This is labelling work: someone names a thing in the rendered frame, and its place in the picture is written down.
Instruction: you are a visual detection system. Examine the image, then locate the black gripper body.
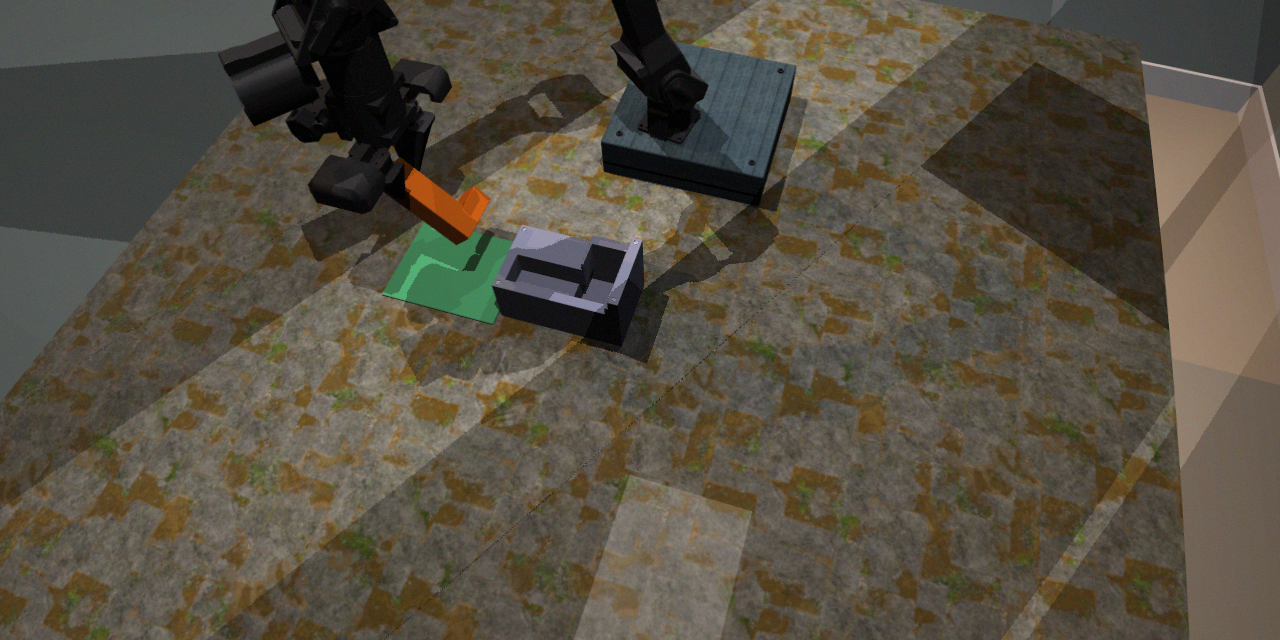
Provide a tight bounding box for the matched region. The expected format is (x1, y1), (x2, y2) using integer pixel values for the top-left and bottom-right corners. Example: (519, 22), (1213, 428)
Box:
(308, 58), (452, 214)

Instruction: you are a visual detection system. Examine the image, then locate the orange l-shaped part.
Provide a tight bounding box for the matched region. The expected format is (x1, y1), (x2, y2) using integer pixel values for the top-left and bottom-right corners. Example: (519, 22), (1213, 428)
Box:
(384, 157), (492, 244)

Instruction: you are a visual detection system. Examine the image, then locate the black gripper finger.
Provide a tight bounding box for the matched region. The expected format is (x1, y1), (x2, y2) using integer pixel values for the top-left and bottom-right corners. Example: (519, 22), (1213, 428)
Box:
(394, 111), (435, 172)
(384, 160), (404, 200)

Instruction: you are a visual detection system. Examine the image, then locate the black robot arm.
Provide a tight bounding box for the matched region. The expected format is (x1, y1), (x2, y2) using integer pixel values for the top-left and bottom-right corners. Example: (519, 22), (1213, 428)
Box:
(218, 0), (709, 143)

